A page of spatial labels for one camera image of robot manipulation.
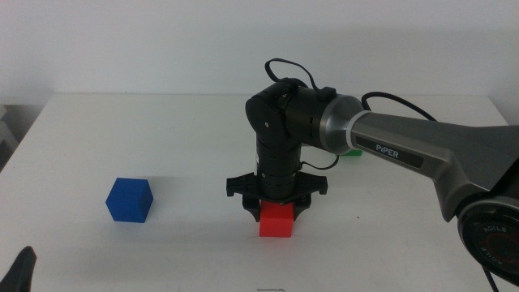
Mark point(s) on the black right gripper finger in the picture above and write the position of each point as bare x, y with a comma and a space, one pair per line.
251, 207
301, 207

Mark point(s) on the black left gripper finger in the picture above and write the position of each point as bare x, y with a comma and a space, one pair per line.
20, 271

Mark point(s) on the red cube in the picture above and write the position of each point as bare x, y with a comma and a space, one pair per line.
276, 223

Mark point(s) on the green cube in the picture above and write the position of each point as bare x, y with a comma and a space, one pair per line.
353, 153

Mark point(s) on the blue cube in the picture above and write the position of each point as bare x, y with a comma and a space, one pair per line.
129, 200

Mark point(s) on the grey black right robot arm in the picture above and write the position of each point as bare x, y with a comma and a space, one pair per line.
405, 138

